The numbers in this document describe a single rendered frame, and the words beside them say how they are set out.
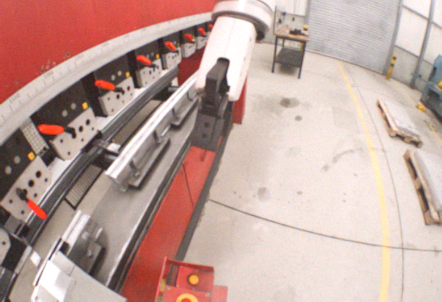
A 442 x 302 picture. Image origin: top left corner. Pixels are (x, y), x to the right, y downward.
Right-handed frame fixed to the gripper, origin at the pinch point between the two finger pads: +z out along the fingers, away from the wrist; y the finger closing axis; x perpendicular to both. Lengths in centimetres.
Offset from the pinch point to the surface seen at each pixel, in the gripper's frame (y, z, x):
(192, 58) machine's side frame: -183, -38, -73
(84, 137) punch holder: -9.5, 12.7, -36.1
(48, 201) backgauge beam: -7, 45, -60
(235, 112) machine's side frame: -212, 14, -12
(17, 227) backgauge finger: 12, 46, -57
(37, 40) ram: 6.3, -10.8, -40.4
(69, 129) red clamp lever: -2.0, 8.5, -33.5
